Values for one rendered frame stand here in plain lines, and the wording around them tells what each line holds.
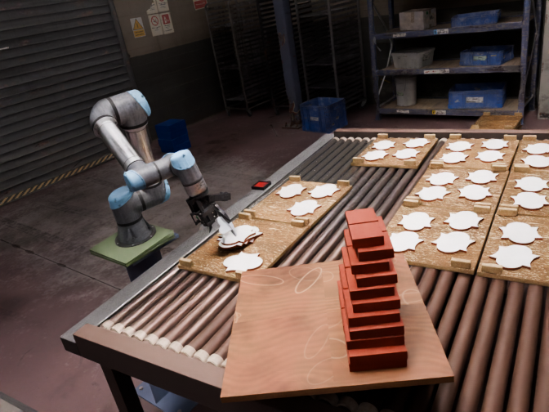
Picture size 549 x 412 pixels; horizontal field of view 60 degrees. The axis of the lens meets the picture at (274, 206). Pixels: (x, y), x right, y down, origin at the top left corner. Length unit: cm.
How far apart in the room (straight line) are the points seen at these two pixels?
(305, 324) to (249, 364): 18
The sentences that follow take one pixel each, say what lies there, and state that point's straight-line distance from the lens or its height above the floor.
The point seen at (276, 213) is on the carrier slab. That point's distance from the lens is 207.
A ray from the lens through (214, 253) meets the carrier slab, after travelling 185.
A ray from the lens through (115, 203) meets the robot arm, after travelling 214.
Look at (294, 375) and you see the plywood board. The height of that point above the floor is 104.
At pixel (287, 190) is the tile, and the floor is 95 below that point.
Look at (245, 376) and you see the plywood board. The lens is 115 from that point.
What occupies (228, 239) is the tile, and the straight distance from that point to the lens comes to 185.
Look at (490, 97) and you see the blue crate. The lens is 623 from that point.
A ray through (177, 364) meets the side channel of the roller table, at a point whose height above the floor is 95.
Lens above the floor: 182
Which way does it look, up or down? 24 degrees down
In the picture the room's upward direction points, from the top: 10 degrees counter-clockwise
